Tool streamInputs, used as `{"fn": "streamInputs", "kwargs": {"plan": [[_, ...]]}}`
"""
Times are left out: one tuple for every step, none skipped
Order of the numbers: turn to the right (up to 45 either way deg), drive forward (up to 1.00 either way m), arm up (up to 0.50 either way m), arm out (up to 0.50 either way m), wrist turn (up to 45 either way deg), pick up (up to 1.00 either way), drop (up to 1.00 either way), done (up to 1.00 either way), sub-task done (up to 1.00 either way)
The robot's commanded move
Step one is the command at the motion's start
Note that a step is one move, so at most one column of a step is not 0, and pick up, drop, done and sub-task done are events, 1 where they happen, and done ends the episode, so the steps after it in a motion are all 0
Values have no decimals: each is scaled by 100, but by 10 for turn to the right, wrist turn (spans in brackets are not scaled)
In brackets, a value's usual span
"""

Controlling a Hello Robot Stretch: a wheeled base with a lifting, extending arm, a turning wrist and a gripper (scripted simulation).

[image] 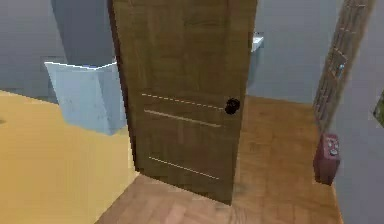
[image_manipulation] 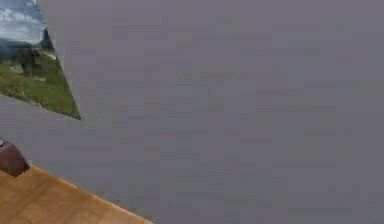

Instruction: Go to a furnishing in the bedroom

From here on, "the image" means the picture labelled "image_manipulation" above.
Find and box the window with landscape view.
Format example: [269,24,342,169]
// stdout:
[0,0,82,121]

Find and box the dark red wooden furniture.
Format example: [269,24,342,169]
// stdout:
[0,138,31,179]

